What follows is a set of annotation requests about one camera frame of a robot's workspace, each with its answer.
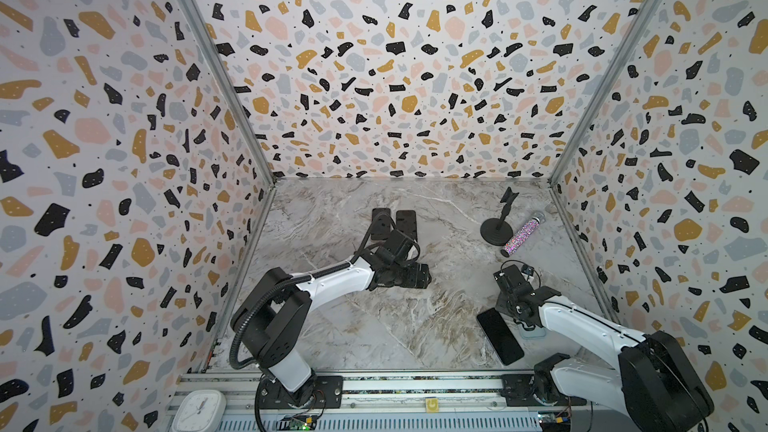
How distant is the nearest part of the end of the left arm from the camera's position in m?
0.66

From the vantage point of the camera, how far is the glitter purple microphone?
3.33 feet

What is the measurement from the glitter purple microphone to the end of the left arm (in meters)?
0.34
